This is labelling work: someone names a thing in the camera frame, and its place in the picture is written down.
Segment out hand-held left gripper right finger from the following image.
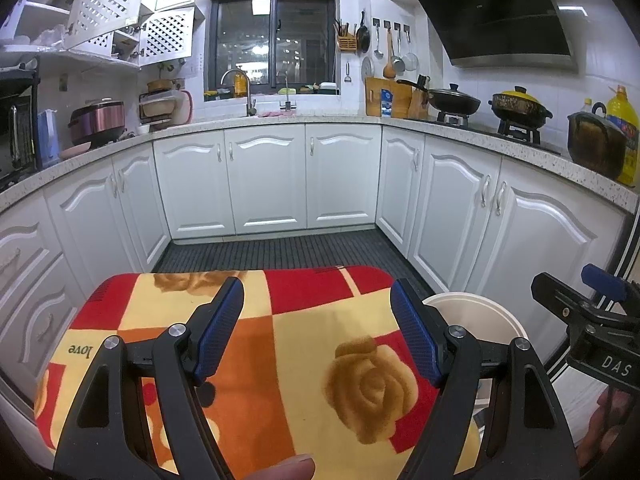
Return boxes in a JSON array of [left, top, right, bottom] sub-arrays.
[[390, 277, 581, 480]]

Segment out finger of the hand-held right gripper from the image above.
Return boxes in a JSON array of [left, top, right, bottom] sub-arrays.
[[531, 272, 602, 324], [581, 263, 640, 311]]

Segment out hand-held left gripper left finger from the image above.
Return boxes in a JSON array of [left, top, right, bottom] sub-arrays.
[[54, 276, 246, 480]]

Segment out beige plastic trash bin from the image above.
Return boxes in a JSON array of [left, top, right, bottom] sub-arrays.
[[421, 292, 530, 436]]

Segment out person's right hand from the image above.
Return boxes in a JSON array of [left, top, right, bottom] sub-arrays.
[[576, 387, 632, 468]]

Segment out person's left hand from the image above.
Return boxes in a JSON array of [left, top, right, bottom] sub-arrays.
[[234, 454, 317, 480]]

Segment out printed rose blanket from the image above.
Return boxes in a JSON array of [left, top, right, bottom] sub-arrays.
[[34, 266, 481, 480]]

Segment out brown clay pot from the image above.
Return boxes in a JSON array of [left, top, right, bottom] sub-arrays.
[[567, 102, 629, 181]]

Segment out yellow oil bottle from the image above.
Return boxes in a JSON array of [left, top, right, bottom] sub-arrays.
[[605, 85, 640, 187]]

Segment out white base cabinets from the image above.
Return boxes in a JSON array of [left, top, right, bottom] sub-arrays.
[[0, 122, 632, 391]]

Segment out black gas stove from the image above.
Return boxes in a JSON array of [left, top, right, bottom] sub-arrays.
[[405, 110, 564, 157]]

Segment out yellow lidded clay pot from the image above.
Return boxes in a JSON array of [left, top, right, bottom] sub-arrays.
[[488, 86, 554, 129]]

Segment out wooden knife block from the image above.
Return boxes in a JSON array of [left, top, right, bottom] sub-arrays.
[[407, 74, 431, 121]]

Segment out black wok with lid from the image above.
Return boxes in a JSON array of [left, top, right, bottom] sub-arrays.
[[396, 77, 482, 116]]

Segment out steel kitchen faucet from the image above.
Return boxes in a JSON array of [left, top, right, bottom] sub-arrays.
[[221, 68, 258, 117]]

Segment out dish rack with containers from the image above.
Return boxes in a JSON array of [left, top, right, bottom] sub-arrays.
[[139, 77, 194, 126]]

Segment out wooden cutting board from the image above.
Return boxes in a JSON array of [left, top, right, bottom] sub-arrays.
[[365, 76, 414, 119]]

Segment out small filter tap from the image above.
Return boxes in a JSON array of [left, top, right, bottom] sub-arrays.
[[279, 72, 299, 114]]

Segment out copper rice cooker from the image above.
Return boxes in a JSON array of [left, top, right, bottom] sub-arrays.
[[68, 100, 127, 147]]

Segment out blue box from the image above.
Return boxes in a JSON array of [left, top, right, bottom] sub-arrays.
[[36, 109, 62, 169]]

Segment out green containers on sill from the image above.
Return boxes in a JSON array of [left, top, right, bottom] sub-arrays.
[[300, 81, 341, 96]]

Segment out wooden spoon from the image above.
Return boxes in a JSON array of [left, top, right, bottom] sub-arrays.
[[383, 22, 401, 79]]

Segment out white strainer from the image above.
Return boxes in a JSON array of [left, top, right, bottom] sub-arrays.
[[400, 25, 420, 72]]

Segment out black microwave oven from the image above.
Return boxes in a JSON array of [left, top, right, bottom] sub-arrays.
[[0, 72, 41, 184]]

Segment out black range hood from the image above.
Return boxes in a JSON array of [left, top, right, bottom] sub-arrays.
[[407, 0, 579, 72]]

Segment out dark window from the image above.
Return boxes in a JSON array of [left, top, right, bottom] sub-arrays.
[[209, 0, 342, 97]]

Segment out wooden chopstick holder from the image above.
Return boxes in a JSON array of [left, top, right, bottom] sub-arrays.
[[334, 19, 359, 53]]

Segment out black frying pan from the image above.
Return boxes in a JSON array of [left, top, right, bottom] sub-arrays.
[[356, 10, 372, 54]]

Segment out white lattice wall cabinet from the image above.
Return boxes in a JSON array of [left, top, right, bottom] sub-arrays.
[[0, 0, 207, 69]]

